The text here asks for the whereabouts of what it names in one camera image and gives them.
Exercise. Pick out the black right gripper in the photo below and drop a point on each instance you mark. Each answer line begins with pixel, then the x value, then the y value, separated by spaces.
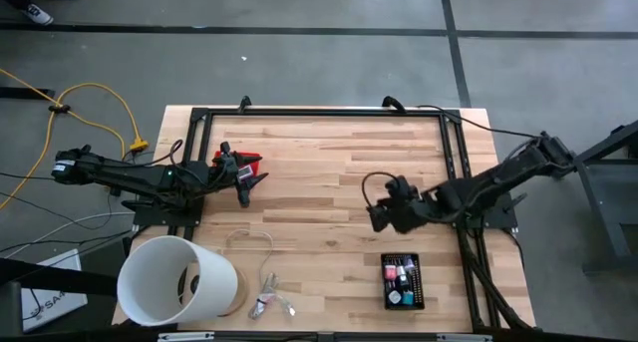
pixel 399 210

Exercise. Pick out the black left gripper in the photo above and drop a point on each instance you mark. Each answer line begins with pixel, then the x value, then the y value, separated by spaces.
pixel 233 170

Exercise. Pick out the white square adapter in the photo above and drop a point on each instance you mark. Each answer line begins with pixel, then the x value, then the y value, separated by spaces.
pixel 400 270

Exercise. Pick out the black charger cube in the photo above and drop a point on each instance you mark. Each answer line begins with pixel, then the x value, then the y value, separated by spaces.
pixel 403 283

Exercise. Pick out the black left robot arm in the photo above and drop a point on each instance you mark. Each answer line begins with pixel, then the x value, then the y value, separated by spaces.
pixel 134 177

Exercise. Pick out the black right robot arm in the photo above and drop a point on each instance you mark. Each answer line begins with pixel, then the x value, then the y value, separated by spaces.
pixel 498 182

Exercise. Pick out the red plastic basket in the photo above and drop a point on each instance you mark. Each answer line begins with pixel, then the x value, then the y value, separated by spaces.
pixel 254 167

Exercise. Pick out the black plastic basket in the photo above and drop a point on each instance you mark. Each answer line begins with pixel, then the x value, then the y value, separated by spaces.
pixel 418 282

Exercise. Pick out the silver aluminium profile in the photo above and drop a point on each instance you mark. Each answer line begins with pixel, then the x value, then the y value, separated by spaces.
pixel 463 337
pixel 185 336

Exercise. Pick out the white cylindrical bucket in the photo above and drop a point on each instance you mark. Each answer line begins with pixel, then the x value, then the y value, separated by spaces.
pixel 159 282

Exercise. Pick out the black metal stand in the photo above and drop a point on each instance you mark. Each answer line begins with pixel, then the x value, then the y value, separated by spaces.
pixel 600 207

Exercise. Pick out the black floor beam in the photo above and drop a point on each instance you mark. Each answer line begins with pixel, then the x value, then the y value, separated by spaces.
pixel 60 278

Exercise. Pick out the white printed board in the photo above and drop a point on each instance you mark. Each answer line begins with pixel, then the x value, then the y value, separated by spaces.
pixel 50 302

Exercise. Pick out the white sneakers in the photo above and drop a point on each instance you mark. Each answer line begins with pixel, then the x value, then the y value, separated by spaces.
pixel 37 14

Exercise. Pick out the black table frame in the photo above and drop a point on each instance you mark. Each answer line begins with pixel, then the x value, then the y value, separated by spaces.
pixel 324 112

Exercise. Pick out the black rig support frame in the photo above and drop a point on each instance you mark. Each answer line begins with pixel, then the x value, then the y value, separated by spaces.
pixel 491 287

